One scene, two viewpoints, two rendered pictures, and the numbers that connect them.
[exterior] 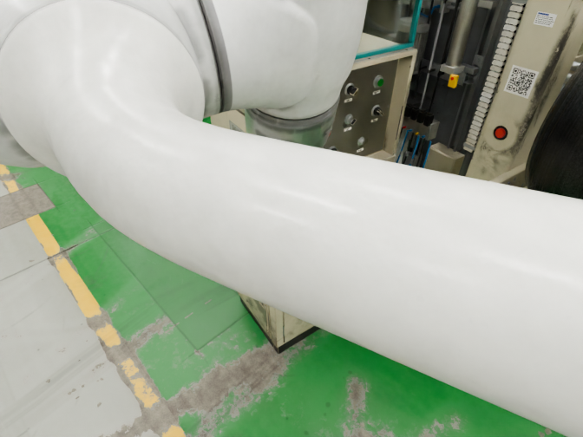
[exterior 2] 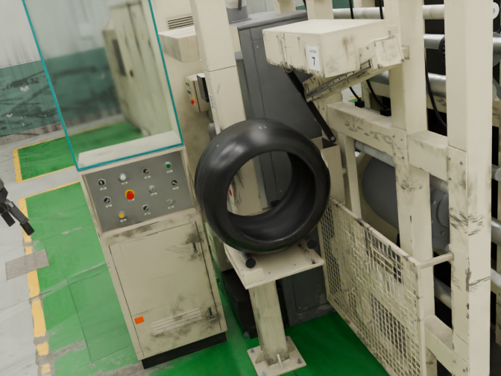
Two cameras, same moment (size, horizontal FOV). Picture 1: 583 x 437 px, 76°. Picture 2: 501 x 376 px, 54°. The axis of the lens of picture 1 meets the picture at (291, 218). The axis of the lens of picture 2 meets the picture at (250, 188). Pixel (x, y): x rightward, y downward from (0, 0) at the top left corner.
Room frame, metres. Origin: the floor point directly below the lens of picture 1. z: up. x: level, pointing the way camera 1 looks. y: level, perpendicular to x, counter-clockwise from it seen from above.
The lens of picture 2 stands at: (-0.99, -1.55, 1.95)
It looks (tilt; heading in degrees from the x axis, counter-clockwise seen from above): 22 degrees down; 21
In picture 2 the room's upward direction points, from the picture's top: 11 degrees counter-clockwise
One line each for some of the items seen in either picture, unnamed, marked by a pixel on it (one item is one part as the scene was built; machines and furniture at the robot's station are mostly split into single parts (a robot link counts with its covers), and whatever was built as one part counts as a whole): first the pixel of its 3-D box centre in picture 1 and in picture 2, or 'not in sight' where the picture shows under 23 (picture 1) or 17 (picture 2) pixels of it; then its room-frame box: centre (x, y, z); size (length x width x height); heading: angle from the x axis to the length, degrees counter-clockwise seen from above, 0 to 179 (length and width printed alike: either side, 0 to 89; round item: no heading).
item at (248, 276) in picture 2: not in sight; (241, 258); (0.82, -0.75, 0.84); 0.36 x 0.09 x 0.06; 34
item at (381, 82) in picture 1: (303, 209); (156, 251); (1.22, -0.05, 0.63); 0.56 x 0.41 x 1.27; 124
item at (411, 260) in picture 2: not in sight; (362, 286); (0.89, -1.27, 0.65); 0.90 x 0.02 x 0.70; 34
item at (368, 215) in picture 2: not in sight; (385, 212); (1.70, -1.32, 0.61); 0.33 x 0.06 x 0.86; 124
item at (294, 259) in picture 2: not in sight; (272, 256); (0.90, -0.87, 0.80); 0.37 x 0.36 x 0.02; 124
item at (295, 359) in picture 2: not in sight; (275, 355); (1.10, -0.71, 0.02); 0.27 x 0.27 x 0.04; 34
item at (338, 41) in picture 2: not in sight; (317, 45); (0.96, -1.18, 1.71); 0.61 x 0.25 x 0.15; 34
